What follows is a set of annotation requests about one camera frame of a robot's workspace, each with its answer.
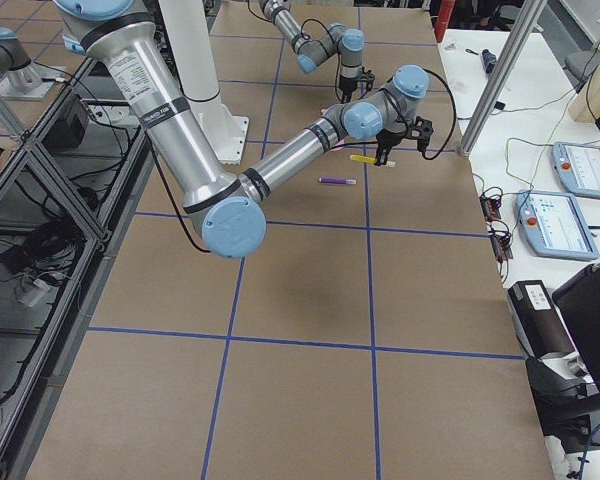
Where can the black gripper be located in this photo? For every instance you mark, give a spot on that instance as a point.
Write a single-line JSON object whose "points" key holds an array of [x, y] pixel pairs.
{"points": [[391, 136], [347, 85]]}

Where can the yellow marker pen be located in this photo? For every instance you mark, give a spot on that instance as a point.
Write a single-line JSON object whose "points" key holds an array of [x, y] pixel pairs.
{"points": [[371, 161]]}

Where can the purple marker pen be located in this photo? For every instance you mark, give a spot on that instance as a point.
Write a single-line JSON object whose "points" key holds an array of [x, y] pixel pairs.
{"points": [[337, 181]]}

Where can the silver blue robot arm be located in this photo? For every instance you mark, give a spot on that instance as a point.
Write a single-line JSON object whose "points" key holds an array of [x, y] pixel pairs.
{"points": [[184, 117], [314, 43]]}

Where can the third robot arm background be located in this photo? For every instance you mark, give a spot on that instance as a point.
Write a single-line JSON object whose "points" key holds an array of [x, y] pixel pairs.
{"points": [[20, 77]]}

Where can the small circuit board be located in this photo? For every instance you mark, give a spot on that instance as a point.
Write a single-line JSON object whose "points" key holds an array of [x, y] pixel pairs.
{"points": [[490, 206]]}

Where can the red cylinder far background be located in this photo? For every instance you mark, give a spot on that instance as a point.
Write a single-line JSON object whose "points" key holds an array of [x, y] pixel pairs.
{"points": [[442, 21]]}

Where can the near teach pendant tablet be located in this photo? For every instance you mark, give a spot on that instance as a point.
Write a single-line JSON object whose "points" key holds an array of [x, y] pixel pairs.
{"points": [[554, 225]]}

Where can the teach pendant tablet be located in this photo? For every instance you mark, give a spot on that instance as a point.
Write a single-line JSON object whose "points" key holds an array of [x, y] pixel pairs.
{"points": [[554, 225], [578, 168]]}

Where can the far teach pendant tablet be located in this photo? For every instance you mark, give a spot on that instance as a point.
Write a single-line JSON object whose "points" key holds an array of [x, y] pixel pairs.
{"points": [[578, 168]]}

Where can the black brown box device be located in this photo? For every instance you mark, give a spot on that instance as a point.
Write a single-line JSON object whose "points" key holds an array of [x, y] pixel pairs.
{"points": [[536, 320]]}

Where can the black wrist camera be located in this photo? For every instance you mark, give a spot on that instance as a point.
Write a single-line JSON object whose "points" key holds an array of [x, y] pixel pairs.
{"points": [[421, 131], [366, 80]]}

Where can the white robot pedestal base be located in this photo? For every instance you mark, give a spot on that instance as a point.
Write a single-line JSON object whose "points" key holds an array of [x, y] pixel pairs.
{"points": [[188, 37]]}

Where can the aluminium frame post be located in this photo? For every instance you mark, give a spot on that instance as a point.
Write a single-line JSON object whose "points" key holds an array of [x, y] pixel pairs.
{"points": [[516, 40]]}

